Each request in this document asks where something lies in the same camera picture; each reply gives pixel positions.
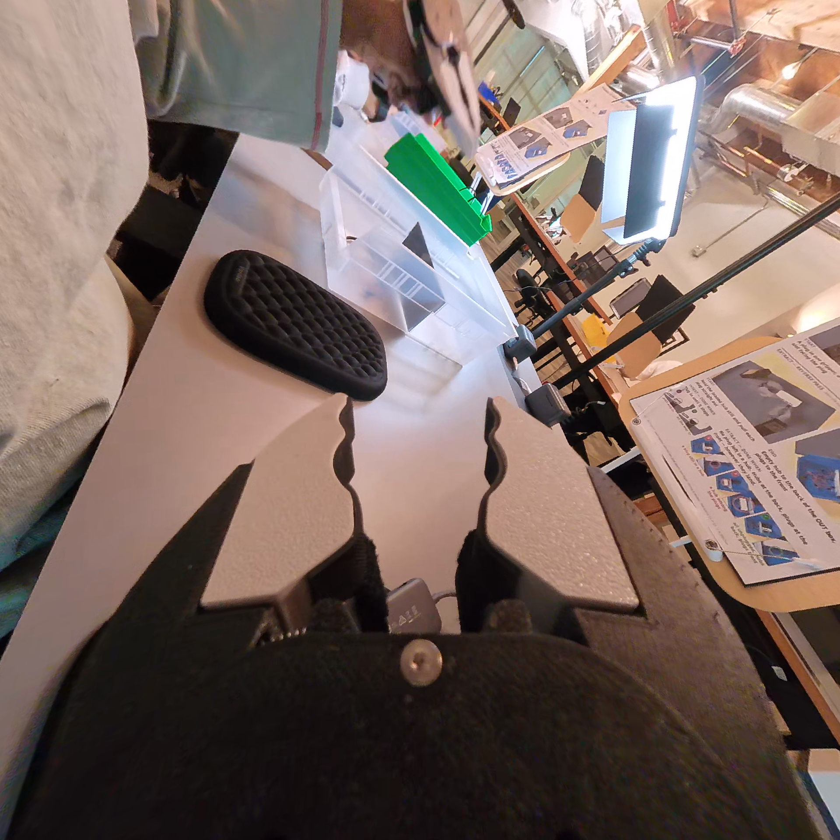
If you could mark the wooden backing board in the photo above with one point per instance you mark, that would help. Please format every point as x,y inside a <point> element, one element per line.
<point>807,594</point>

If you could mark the black light stand pole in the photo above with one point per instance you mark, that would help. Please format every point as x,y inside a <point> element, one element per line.
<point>577,303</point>

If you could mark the black honeycomb pad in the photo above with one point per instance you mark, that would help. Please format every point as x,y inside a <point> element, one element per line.
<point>295,321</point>

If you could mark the small grey box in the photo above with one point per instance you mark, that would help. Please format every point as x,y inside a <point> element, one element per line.
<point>520,342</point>
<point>548,403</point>

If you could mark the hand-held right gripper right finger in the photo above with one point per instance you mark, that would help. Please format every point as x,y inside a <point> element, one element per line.
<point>558,525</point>

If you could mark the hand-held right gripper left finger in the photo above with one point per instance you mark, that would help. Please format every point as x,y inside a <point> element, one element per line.
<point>282,518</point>

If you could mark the green plastic bin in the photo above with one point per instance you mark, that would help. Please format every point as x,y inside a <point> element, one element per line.
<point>433,184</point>

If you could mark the led light panel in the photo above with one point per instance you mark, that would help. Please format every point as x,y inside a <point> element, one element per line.
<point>649,170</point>

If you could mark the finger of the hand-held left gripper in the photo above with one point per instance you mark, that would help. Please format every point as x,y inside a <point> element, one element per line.
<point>463,111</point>

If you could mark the clear plastic bin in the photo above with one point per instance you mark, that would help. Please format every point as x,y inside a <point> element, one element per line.
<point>367,262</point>

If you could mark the small instruction sheet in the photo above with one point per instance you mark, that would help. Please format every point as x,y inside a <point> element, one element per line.
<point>525,148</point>

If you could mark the silver ventilation duct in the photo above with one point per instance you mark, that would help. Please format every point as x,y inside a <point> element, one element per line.
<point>754,108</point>

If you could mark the large instruction sheet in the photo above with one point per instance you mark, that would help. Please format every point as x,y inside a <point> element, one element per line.
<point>754,459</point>

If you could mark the grey usb hub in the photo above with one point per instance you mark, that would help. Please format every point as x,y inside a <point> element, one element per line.
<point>407,607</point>

